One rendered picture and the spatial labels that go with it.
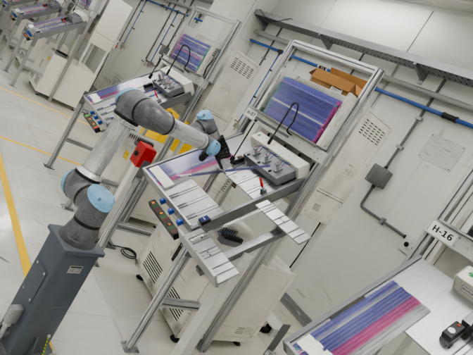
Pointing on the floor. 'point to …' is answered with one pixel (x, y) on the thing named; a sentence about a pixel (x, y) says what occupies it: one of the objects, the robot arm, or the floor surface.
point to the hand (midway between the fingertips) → (223, 171)
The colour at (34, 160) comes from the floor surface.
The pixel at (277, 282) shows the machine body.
